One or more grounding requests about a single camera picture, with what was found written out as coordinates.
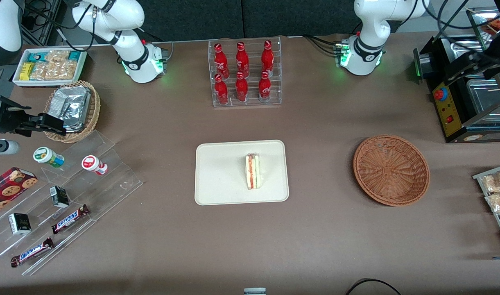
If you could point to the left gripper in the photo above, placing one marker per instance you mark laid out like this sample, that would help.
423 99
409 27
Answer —
494 54

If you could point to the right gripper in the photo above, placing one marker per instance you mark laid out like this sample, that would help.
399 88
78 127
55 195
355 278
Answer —
9 121

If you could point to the triangular sandwich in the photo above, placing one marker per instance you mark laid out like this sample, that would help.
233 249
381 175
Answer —
253 172

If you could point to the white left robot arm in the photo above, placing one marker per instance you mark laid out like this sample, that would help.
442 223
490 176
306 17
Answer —
368 37

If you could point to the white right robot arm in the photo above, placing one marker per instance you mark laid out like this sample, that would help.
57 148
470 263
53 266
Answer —
131 49

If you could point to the white rectangular snack tray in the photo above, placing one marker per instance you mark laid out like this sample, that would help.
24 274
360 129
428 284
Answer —
49 83

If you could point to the light tan wicker basket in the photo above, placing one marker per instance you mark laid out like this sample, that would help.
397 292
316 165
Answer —
93 110

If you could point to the brown round wicker basket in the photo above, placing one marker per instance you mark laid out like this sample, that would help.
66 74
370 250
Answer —
391 170

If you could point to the grey tray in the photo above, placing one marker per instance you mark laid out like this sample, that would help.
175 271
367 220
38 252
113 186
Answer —
499 223

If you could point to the cream rectangular tray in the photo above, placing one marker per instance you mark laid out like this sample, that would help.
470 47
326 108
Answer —
221 176

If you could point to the green lid white cup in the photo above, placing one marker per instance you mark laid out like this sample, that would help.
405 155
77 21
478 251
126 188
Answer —
47 156

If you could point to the silver foil packet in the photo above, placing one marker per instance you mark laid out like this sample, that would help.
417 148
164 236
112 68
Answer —
71 106

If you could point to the black machine with yellow panel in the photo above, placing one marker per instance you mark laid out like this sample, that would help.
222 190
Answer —
452 119

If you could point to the clear nut snack packet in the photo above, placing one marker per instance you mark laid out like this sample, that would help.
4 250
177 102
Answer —
64 70
41 71
57 55

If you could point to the yellow snack packet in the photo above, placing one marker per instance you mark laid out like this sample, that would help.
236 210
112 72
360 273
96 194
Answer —
27 71

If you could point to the red lid white cup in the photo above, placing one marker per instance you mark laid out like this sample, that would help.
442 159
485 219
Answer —
92 164

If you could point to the large teal snack packet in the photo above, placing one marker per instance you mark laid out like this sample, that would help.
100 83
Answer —
36 56

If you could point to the red plaid cookie box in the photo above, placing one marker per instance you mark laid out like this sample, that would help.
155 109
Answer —
8 190

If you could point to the small black carton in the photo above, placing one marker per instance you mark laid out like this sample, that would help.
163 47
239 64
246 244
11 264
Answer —
60 196
19 223

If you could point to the small teal snack packet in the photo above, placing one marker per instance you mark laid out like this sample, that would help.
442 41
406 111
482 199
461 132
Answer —
74 55

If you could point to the clear acrylic stepped display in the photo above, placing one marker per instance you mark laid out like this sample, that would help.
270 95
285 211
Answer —
110 184

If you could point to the brown snickers bar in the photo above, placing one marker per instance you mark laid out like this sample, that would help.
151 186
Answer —
32 252
69 219

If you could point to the red cola bottle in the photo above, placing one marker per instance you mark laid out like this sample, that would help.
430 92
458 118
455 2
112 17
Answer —
241 88
242 59
221 90
268 57
265 87
220 59

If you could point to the clear acrylic bottle rack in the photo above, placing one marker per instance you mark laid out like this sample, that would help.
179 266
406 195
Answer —
252 100

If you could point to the small grey object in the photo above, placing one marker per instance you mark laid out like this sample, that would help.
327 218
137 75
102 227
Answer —
254 291

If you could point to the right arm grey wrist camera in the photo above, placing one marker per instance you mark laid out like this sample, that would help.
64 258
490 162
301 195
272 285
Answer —
2 146

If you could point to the black metal frame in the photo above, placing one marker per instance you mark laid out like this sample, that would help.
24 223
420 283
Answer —
49 24

